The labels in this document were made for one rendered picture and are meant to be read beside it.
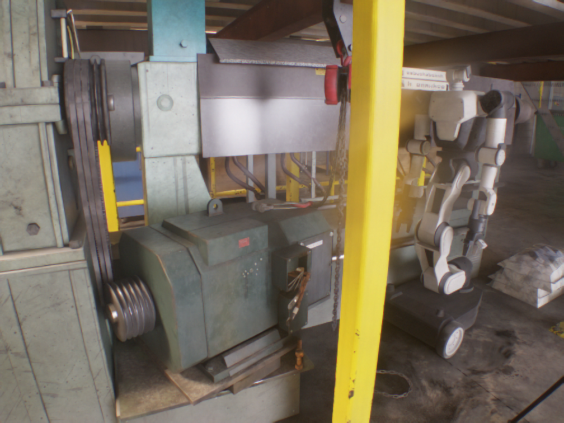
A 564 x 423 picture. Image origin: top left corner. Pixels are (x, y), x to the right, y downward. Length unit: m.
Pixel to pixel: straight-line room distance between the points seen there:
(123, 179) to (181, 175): 2.55
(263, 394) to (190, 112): 1.26
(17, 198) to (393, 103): 1.10
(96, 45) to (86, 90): 2.05
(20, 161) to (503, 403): 2.12
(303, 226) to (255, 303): 0.35
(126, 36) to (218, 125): 1.67
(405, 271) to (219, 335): 1.57
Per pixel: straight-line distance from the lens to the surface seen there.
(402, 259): 2.49
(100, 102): 1.22
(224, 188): 4.79
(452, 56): 3.36
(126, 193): 4.35
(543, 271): 2.98
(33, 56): 1.24
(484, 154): 2.00
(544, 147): 10.24
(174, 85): 1.76
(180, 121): 1.76
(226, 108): 1.77
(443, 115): 2.06
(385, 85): 0.98
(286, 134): 1.88
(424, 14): 2.66
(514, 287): 3.02
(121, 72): 1.66
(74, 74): 1.24
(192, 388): 1.35
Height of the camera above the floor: 1.26
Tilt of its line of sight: 16 degrees down
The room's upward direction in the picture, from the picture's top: straight up
